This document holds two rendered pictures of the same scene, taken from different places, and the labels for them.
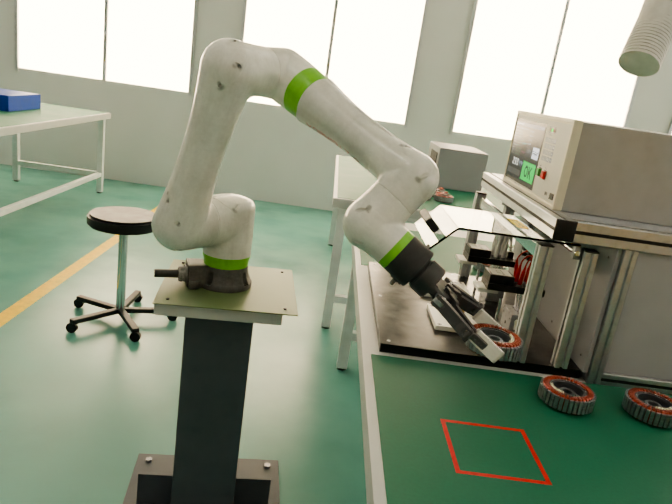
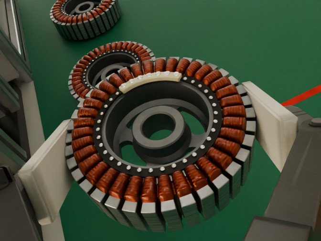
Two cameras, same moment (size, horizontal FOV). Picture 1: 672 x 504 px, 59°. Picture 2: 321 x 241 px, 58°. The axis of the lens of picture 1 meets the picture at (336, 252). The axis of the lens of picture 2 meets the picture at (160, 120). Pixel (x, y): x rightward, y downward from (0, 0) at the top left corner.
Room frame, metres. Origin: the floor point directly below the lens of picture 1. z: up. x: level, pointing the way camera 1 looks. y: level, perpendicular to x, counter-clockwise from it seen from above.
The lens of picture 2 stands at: (1.13, -0.24, 1.01)
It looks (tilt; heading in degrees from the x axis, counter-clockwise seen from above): 51 degrees down; 262
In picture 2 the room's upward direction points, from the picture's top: 17 degrees counter-clockwise
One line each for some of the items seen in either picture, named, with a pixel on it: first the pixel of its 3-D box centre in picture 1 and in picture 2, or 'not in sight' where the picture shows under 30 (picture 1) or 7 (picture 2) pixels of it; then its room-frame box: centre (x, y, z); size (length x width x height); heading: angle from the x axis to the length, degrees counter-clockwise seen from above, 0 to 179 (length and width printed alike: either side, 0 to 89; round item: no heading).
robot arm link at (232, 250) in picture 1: (225, 229); not in sight; (1.53, 0.30, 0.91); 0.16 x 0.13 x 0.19; 144
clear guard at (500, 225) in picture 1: (490, 233); not in sight; (1.37, -0.36, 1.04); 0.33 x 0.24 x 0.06; 92
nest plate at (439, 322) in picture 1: (459, 319); not in sight; (1.45, -0.35, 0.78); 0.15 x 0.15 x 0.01; 2
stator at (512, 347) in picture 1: (493, 341); (160, 133); (1.12, -0.34, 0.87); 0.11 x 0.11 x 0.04
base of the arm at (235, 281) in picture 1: (204, 272); not in sight; (1.52, 0.35, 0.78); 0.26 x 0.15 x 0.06; 111
